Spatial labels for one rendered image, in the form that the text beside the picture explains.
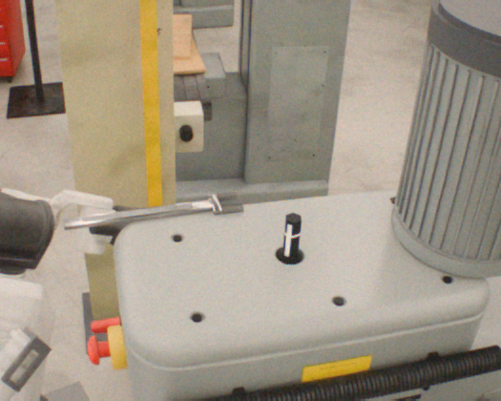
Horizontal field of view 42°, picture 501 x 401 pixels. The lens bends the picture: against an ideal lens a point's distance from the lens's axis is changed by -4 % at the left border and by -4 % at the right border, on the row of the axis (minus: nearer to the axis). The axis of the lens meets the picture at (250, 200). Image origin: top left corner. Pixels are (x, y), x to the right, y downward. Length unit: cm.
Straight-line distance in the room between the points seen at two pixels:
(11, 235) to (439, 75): 73
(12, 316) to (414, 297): 67
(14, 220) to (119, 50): 148
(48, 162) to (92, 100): 199
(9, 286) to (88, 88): 153
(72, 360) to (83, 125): 115
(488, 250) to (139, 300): 43
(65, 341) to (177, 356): 261
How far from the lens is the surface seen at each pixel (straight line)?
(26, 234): 118
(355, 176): 447
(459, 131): 79
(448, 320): 87
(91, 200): 143
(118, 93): 264
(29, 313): 120
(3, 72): 563
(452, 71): 77
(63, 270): 373
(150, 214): 92
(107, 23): 252
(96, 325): 104
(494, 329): 104
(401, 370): 88
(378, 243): 91
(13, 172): 456
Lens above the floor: 246
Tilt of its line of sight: 36 degrees down
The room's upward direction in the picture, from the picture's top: 3 degrees clockwise
